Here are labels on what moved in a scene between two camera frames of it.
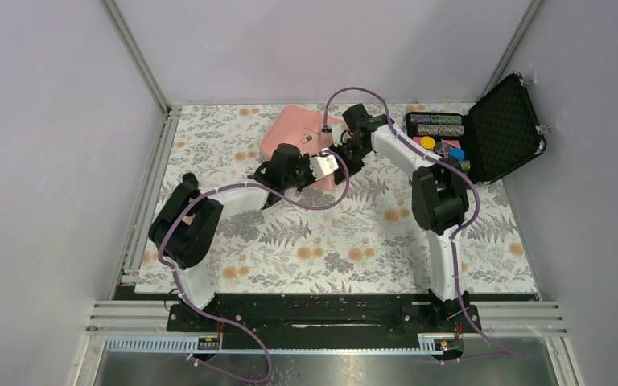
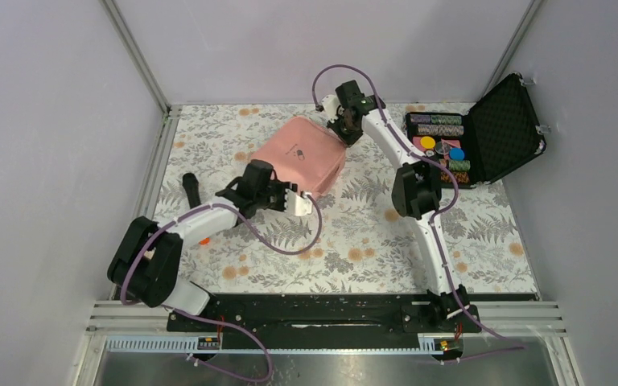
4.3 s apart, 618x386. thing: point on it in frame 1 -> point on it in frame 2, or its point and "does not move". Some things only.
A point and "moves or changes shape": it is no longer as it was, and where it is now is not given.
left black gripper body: [302, 177] -> [273, 198]
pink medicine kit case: [298, 125] moves or changes shape
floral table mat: [364, 238] does not move
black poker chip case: [497, 133] does not move
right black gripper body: [351, 155] -> [347, 134]
